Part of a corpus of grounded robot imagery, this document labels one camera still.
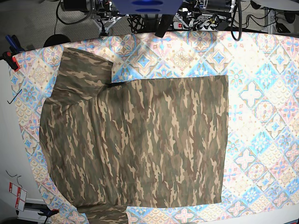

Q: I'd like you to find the camouflage T-shirt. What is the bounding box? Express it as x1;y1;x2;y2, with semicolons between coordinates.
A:
39;48;228;224

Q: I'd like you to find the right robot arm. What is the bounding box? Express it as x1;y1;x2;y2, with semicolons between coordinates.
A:
56;0;124;36

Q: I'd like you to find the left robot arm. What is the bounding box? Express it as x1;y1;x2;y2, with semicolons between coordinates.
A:
175;0;242;41

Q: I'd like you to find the white power strip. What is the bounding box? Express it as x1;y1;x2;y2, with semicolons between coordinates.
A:
172;21;217;31

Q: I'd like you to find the black round base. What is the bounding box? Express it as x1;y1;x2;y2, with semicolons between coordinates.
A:
43;34;71;48

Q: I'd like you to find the patterned tile tablecloth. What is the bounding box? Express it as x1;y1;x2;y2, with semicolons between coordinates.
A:
8;30;299;224

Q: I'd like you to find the black hex key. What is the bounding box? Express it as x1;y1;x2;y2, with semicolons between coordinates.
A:
7;89;22;105

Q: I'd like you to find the black orange bottom clamp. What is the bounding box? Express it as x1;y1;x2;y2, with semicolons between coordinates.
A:
38;209;59;218

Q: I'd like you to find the red black clamp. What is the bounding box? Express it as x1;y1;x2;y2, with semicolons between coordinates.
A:
0;51;20;71

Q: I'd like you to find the red white label tag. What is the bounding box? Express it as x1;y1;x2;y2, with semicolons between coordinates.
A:
9;182;27;211

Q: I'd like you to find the black centre bracket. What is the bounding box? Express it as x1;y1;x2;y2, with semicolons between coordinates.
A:
155;14;174;38

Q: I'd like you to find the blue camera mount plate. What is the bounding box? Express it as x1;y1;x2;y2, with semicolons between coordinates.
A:
112;0;183;14

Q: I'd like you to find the blue clamp handle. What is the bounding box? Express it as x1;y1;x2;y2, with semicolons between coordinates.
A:
5;35;25;54

